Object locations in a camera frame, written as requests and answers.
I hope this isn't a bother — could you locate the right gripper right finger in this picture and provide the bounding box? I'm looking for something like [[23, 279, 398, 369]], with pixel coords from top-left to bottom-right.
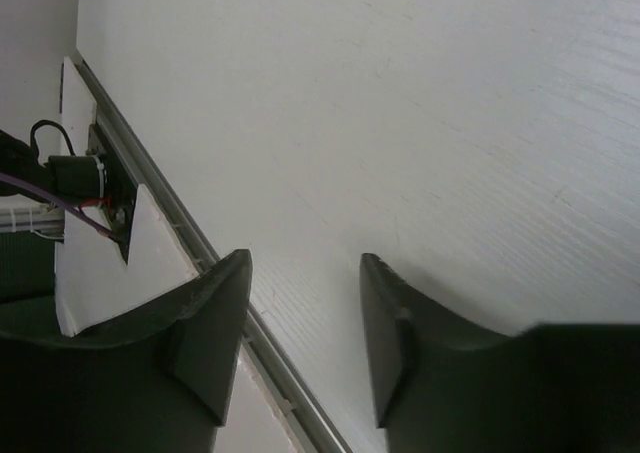
[[359, 253, 639, 452]]

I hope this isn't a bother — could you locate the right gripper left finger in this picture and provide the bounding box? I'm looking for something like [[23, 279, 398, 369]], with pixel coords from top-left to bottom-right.
[[1, 249, 252, 452]]

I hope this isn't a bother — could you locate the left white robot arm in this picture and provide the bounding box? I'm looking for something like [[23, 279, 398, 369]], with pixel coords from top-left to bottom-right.
[[1, 120, 117, 303]]

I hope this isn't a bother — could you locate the aluminium front rail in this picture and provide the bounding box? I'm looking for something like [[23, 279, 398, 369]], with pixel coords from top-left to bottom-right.
[[76, 61, 351, 452]]

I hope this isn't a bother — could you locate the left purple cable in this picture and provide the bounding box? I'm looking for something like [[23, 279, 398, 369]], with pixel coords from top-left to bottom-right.
[[0, 172, 126, 244]]

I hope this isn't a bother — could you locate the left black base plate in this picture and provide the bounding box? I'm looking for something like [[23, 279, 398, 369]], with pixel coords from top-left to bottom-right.
[[87, 123, 137, 263]]

